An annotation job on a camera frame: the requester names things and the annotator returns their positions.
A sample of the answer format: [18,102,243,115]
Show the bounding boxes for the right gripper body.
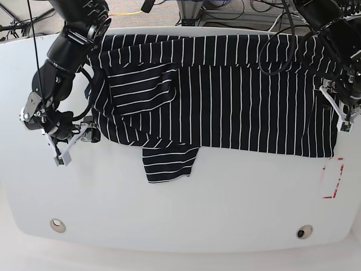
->
[19,91,80,141]

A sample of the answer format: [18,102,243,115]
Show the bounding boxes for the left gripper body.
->
[324,53,360,113]

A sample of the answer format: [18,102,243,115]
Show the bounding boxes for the black white striped T-shirt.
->
[87,34,338,183]

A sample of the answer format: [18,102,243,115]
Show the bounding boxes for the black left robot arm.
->
[292,1,360,132]

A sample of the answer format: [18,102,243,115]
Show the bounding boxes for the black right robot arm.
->
[20,1,111,165]

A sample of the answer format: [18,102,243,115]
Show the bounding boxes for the red tape rectangle marking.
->
[319,158,345,199]

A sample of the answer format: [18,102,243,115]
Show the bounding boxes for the black tripod legs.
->
[1,0,57,41]

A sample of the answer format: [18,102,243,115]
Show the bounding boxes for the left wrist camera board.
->
[340,121,353,133]

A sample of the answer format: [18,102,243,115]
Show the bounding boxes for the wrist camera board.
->
[340,121,353,133]
[54,153,72,167]

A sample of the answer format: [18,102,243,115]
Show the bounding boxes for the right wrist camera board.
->
[54,153,72,167]

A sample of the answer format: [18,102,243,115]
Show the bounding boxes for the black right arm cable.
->
[27,0,98,155]

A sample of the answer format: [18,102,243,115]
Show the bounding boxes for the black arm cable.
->
[27,0,98,155]
[258,0,345,85]

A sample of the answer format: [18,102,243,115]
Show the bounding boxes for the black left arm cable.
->
[258,0,345,85]

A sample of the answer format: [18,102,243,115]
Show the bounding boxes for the left table cable grommet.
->
[50,218,66,233]

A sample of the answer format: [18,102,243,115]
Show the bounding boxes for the table cable grommet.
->
[296,225,313,239]
[50,218,66,233]

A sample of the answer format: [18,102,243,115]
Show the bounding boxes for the yellow floor cable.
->
[108,10,142,16]

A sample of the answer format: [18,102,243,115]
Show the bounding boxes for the right table cable grommet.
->
[296,225,313,239]

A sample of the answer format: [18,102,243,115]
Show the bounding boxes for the aluminium frame stand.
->
[176,1,204,27]

